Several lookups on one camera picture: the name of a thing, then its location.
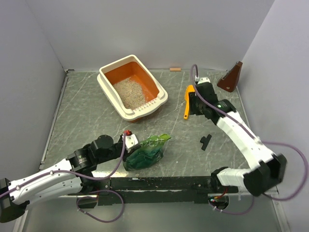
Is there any green litter bag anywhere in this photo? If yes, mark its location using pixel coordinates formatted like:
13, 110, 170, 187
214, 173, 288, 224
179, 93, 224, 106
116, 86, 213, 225
123, 134, 171, 171

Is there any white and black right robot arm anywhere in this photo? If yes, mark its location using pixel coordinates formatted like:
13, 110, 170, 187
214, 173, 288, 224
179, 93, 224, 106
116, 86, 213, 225
184, 82, 287, 197

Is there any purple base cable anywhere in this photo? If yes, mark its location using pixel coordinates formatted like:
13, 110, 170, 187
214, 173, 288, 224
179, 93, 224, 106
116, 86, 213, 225
76, 187, 125, 223
209, 193, 256, 216

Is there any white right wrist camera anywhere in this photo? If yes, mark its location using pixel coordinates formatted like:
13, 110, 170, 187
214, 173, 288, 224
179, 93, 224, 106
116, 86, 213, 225
195, 76, 211, 85

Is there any grey cat litter pile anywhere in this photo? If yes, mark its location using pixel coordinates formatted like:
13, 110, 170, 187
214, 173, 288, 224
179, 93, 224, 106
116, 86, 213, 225
113, 78, 146, 110

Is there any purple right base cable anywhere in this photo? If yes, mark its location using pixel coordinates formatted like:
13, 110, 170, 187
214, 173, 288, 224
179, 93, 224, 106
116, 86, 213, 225
209, 193, 256, 216

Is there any yellow plastic litter scoop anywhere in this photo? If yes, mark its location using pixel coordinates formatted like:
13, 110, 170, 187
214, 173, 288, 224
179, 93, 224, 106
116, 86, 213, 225
183, 85, 195, 120

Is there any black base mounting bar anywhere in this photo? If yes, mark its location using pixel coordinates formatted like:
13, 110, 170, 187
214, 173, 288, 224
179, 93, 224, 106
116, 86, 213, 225
76, 176, 238, 210

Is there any white and orange litter box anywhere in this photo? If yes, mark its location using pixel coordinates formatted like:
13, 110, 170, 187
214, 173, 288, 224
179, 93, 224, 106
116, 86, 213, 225
97, 55, 168, 123

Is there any brown wooden wedge stand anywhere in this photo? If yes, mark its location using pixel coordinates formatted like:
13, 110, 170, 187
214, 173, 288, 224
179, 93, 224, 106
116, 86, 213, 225
217, 61, 243, 92

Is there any black bag clip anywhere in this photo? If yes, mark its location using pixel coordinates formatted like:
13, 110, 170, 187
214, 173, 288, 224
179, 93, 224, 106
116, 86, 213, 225
200, 134, 212, 151

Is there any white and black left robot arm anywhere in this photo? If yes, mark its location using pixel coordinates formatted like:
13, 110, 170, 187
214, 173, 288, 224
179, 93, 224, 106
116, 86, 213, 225
0, 131, 140, 223

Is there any small wooden block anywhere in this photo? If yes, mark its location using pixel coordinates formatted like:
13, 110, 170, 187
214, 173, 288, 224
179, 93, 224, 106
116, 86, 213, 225
169, 68, 181, 72

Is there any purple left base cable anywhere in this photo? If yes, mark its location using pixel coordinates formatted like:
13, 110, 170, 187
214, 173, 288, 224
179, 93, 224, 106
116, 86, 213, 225
76, 187, 125, 223

